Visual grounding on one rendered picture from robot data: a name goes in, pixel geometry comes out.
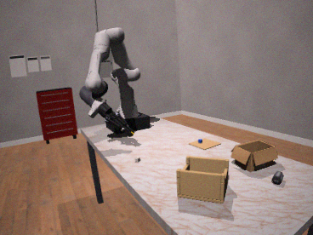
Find tan square mat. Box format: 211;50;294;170
188;138;221;150

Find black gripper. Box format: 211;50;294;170
98;103;134;137

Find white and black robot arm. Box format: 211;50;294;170
79;27;140;119

